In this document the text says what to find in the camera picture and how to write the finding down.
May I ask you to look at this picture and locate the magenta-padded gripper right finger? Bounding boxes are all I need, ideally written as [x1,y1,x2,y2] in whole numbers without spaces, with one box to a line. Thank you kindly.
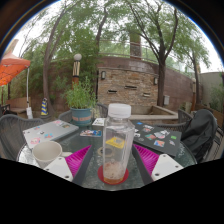
[130,143,184,187]

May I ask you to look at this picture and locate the flat round red coaster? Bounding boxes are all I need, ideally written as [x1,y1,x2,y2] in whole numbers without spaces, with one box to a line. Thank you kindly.
[97,165,130,186]

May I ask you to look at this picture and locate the globe-topped lamp post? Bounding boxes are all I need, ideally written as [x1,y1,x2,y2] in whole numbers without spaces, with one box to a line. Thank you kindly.
[72,53,83,86]

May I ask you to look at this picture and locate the green plant in teal pot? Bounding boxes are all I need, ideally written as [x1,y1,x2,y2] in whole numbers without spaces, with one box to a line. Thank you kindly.
[64,77,98,127]

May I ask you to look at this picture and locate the small colourful card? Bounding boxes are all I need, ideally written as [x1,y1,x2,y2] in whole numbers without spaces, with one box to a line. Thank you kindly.
[79,129,103,138]

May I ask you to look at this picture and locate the black laptop with stickers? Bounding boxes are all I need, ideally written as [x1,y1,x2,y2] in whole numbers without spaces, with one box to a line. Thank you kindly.
[132,120,183,158]

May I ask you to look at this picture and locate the dark-trunked tree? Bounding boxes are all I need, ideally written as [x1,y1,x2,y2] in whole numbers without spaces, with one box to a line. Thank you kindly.
[126,0,211,108]

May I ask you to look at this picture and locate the white paper sheet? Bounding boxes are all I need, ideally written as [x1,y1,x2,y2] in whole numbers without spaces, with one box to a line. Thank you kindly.
[91,117,107,128]

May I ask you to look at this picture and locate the orange canopy tent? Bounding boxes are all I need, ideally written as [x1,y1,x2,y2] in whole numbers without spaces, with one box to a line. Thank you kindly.
[0,53,32,88]

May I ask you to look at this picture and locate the clear white-capped drink bottle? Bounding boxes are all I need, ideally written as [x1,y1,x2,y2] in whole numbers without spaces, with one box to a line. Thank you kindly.
[102,103,136,185]

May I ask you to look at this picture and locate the silver laptop with stickers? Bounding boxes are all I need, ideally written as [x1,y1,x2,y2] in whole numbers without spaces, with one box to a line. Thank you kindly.
[22,119,80,150]

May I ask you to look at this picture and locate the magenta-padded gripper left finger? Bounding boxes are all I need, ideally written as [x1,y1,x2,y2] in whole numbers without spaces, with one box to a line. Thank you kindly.
[43,144,95,187]

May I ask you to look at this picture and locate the blue yellow striped cone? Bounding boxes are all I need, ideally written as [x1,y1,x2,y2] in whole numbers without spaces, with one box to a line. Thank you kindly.
[40,97,50,117]

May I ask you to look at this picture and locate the white ceramic mug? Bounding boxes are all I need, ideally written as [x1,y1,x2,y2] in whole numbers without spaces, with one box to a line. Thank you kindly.
[32,140,73,169]

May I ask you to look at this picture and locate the black jacket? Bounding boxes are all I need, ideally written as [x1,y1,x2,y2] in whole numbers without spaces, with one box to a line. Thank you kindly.
[180,108,218,163]

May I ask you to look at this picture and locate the brown ring coaster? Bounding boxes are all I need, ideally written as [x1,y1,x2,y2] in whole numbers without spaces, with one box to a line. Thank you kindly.
[96,145,105,157]

